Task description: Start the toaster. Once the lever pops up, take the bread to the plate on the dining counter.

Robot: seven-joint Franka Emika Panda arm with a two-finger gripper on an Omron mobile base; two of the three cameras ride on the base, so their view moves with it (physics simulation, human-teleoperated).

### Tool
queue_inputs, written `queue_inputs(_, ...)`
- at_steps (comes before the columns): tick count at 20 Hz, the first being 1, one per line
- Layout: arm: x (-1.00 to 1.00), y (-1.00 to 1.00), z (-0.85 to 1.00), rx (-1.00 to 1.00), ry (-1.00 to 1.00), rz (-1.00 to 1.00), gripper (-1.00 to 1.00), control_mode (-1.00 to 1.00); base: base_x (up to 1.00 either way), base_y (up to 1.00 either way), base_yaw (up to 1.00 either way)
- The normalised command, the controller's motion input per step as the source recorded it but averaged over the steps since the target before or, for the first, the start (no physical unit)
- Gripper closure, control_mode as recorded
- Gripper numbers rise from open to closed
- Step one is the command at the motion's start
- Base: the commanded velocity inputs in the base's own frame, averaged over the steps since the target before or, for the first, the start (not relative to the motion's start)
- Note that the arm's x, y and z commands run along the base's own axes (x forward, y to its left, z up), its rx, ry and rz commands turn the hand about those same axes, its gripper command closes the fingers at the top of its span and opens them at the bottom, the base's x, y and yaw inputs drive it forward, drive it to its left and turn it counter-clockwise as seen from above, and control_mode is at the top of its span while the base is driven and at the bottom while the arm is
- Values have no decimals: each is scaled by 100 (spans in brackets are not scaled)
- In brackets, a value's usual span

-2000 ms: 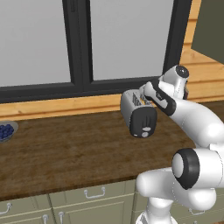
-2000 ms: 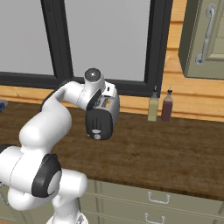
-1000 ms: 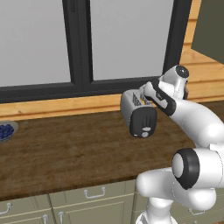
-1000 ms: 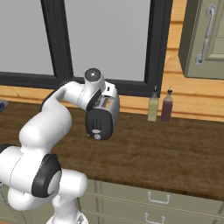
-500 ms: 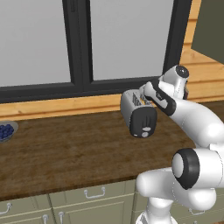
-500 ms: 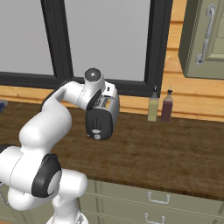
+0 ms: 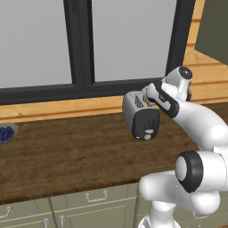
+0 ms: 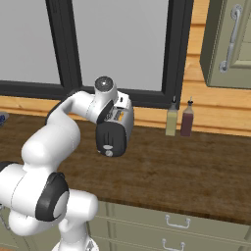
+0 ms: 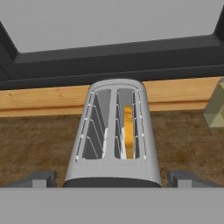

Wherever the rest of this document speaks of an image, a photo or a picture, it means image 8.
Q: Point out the olive drawer front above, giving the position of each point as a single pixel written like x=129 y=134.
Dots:
x=137 y=240
x=140 y=217

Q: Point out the dark red sauce bottle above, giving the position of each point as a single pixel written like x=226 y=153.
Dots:
x=187 y=123

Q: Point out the silver toaster with black end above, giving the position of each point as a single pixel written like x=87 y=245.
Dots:
x=111 y=137

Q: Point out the black framed window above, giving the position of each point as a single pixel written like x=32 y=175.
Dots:
x=65 y=42

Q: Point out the grey blue object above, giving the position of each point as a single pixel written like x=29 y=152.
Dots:
x=3 y=118

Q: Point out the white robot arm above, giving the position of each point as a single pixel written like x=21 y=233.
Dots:
x=49 y=147

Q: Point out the olive wall cupboard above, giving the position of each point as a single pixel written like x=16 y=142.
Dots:
x=212 y=49

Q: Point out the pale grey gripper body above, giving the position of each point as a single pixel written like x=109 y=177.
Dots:
x=129 y=115

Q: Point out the yellow oil bottle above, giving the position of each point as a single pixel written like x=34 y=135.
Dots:
x=171 y=122

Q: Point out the olive cupboard door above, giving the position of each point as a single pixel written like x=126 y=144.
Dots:
x=102 y=228

